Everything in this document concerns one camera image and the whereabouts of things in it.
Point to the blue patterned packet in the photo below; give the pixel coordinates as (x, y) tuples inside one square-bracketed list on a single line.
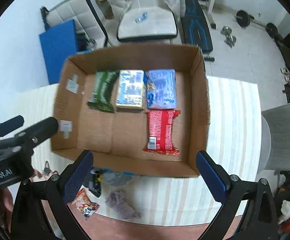
[(117, 178)]

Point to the chrome dumbbell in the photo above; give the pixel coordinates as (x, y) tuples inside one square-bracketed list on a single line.
[(226, 30), (231, 41)]

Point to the cardboard box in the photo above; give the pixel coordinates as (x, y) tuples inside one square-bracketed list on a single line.
[(125, 140)]

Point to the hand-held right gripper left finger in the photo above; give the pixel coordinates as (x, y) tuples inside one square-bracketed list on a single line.
[(76, 178)]

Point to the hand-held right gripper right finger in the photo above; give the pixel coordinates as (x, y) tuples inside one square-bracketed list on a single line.
[(211, 178)]

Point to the person's left hand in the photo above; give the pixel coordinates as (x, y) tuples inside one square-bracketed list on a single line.
[(7, 200)]

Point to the white padded folding chair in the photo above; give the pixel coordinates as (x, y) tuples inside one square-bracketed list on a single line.
[(72, 10)]

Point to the orange cartoon snack packet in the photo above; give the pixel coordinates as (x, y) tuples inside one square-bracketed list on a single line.
[(84, 203)]

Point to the white weight rack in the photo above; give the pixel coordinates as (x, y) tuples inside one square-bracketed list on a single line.
[(211, 2)]

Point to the small blue packets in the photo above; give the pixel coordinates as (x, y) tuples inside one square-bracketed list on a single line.
[(140, 17)]

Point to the blue foam mat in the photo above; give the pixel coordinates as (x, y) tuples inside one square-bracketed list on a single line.
[(58, 52)]

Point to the black snack packet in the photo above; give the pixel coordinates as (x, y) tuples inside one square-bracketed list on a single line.
[(94, 185)]

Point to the light blue tissue packet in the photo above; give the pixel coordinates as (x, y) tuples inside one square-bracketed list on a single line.
[(161, 88)]

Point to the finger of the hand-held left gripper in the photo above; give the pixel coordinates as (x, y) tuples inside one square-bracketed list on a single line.
[(9, 126), (46, 127)]

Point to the yellow and blue packet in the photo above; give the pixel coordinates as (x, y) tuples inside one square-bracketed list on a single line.
[(131, 88)]

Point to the grey chair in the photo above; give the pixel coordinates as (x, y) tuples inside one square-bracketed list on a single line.
[(285, 135)]

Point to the black and blue weight bench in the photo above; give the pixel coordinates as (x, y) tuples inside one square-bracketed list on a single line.
[(196, 25)]

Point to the green snack packet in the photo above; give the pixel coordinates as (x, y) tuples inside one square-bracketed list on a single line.
[(102, 90)]

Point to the red snack packet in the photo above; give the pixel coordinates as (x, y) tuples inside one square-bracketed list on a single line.
[(161, 130)]

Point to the white seat cushion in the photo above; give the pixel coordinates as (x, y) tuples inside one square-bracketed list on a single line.
[(147, 28)]

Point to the black barbell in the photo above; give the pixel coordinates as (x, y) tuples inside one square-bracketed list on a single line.
[(256, 22)]

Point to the purple crumpled packet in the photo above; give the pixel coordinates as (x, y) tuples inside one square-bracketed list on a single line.
[(122, 203)]

